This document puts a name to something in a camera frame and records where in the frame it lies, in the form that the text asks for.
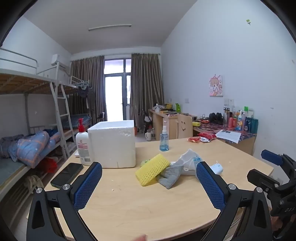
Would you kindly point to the metal bunk bed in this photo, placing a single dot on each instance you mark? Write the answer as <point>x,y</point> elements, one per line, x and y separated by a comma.
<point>32,100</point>

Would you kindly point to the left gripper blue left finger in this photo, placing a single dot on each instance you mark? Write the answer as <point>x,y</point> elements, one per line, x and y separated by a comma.
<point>43,223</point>

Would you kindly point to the teal box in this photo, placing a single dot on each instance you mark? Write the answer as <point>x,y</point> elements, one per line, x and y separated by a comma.
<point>251,125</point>

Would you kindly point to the right brown curtain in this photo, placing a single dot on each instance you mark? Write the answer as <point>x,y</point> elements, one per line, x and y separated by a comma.
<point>146,86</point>

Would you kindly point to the wooden smiley chair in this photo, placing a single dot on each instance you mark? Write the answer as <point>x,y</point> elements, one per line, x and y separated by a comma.
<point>185,126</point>

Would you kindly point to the white lotion pump bottle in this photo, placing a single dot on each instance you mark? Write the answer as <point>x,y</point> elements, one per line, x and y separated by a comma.
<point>82,142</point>

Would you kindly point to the grey sock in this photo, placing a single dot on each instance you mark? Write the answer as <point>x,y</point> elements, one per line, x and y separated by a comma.
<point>170,175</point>

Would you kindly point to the red bag under bed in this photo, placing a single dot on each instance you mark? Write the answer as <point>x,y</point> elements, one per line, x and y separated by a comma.
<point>47,165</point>

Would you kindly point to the white towel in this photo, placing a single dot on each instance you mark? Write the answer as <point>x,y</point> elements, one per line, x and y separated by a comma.
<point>188,162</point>

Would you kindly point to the green bottle on desk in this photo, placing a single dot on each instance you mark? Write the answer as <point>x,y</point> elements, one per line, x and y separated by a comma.
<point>178,108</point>

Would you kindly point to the blue plaid quilt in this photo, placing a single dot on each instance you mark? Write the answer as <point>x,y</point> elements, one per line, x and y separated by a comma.
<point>31,149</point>

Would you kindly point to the brown curtain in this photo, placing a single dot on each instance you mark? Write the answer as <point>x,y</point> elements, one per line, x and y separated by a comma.
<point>146,86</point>
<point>90,98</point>

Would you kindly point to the left brown curtain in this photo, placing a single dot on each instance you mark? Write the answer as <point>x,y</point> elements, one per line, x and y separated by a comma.
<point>90,98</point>

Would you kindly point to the white air conditioner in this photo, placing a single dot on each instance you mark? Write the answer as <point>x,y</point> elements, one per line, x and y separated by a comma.
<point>63,62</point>

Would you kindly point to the white styrofoam box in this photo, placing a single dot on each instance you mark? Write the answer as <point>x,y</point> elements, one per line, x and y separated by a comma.
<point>112,144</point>

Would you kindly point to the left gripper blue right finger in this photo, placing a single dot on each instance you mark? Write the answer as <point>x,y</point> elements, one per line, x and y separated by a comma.
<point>254,223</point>

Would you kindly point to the blue spray bottle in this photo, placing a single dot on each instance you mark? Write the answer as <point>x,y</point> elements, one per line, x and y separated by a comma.
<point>164,139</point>

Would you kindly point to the black smartphone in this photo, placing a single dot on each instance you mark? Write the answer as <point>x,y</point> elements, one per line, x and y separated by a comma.
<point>67,175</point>

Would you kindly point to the anime wall picture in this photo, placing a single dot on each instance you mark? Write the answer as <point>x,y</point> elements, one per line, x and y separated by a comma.
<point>216,86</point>

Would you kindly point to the red white snack packet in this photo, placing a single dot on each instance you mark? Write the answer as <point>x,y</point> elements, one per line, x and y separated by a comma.
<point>207,137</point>

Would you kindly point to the floral tissue pack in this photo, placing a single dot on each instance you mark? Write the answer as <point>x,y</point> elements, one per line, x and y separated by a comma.
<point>144,162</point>

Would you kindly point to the black folding chair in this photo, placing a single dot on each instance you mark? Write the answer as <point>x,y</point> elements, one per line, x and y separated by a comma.
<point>100,117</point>

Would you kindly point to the yellow mesh sponge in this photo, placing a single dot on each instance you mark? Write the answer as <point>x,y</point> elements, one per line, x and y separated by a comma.
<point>146,173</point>

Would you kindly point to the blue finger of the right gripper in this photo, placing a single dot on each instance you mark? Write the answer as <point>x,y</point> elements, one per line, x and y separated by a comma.
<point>261,180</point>
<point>272,157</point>

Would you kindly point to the ceiling tube light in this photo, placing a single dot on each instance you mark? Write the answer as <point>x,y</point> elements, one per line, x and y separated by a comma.
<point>110,26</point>

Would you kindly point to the black headphones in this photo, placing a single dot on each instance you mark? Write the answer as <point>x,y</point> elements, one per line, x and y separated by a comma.
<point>216,118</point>

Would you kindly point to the white paper sheet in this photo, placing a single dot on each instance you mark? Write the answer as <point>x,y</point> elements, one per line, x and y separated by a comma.
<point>230,136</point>

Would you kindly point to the balcony glass door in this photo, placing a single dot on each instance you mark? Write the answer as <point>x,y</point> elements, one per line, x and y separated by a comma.
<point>117,74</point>

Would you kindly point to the white kettle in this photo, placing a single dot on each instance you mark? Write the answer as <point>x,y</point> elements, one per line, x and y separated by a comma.
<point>148,135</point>

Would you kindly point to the wooden desk with drawers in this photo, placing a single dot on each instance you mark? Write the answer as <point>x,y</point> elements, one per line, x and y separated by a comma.
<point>158,119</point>

